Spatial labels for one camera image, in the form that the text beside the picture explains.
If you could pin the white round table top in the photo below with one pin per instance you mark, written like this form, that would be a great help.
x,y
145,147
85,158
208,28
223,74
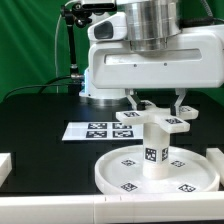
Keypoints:
x,y
123,171

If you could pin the white front fence rail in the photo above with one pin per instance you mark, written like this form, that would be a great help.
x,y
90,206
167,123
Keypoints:
x,y
112,209

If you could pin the white cross-shaped table base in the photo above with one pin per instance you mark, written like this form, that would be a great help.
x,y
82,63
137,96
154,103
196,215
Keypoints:
x,y
160,116

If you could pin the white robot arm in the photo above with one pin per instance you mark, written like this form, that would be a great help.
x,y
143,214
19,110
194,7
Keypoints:
x,y
148,46

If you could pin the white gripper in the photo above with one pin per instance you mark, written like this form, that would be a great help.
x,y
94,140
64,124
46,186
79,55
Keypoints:
x,y
193,59

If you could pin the white left fence block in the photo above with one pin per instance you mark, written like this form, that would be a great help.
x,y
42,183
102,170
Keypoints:
x,y
5,166

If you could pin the white fence block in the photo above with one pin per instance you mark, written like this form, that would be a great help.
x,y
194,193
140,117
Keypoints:
x,y
5,166
216,158

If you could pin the white right fence block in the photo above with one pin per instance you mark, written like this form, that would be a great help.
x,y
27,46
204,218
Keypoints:
x,y
216,158

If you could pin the white marker tag sheet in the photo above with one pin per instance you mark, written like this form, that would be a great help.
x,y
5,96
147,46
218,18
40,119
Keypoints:
x,y
78,131

